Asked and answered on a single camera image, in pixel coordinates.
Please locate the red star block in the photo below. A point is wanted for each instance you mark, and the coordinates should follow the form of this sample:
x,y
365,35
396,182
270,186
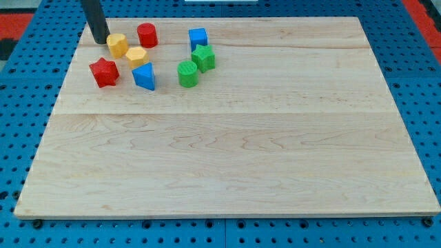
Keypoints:
x,y
104,72

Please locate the green star block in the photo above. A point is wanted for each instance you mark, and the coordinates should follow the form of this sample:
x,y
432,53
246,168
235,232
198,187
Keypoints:
x,y
204,58

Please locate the yellow heart block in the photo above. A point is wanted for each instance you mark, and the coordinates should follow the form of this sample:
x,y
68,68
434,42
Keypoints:
x,y
117,44

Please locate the blue triangle block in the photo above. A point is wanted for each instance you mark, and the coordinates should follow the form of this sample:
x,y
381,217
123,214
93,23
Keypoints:
x,y
144,76

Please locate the green cylinder block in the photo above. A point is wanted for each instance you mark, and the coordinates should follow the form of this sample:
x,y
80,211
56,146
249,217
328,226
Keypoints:
x,y
187,74

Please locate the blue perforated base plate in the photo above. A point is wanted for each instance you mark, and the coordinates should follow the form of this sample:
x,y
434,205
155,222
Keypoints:
x,y
33,76

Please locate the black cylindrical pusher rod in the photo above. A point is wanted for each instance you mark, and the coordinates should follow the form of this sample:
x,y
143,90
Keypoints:
x,y
96,20

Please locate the blue cube block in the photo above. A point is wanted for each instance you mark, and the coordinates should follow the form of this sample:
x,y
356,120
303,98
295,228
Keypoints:
x,y
197,36

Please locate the light wooden board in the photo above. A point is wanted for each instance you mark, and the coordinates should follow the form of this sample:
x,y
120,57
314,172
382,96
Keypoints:
x,y
295,121

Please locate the red cylinder block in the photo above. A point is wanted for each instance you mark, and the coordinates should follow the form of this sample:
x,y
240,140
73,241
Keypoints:
x,y
147,35

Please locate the yellow hexagon block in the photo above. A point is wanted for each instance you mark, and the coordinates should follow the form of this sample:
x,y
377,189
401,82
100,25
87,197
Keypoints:
x,y
136,57

